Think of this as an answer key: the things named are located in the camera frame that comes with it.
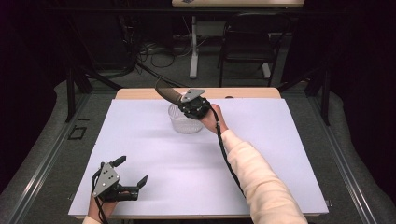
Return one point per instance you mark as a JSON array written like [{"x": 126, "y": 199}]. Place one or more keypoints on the black horizontal frame bar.
[{"x": 124, "y": 10}]

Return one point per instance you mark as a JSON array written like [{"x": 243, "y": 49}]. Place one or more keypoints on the white table mat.
[{"x": 162, "y": 168}]

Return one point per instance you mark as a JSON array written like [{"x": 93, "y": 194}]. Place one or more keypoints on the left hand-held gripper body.
[{"x": 106, "y": 182}]

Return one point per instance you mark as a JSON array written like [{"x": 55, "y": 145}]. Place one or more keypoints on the white plastic basket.
[{"x": 183, "y": 124}]

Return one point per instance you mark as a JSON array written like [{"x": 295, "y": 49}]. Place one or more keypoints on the black metal frame stand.
[
  {"x": 325, "y": 96},
  {"x": 71, "y": 93}
]

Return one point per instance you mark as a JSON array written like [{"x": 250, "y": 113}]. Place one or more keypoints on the white-legged wooden desk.
[{"x": 194, "y": 46}]

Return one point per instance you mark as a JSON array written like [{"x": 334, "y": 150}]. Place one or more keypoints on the wooden table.
[{"x": 140, "y": 93}]

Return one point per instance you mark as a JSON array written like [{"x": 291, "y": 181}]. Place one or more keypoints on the person's right hand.
[{"x": 214, "y": 121}]

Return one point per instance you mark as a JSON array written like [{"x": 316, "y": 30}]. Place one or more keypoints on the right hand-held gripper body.
[{"x": 196, "y": 107}]

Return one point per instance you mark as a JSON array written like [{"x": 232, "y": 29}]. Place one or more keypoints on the black chair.
[{"x": 249, "y": 43}]

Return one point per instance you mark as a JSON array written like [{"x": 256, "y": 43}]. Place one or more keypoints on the person's left hand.
[{"x": 99, "y": 211}]

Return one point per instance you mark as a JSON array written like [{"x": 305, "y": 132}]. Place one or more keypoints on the aluminium floor rail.
[
  {"x": 46, "y": 161},
  {"x": 342, "y": 161}
]

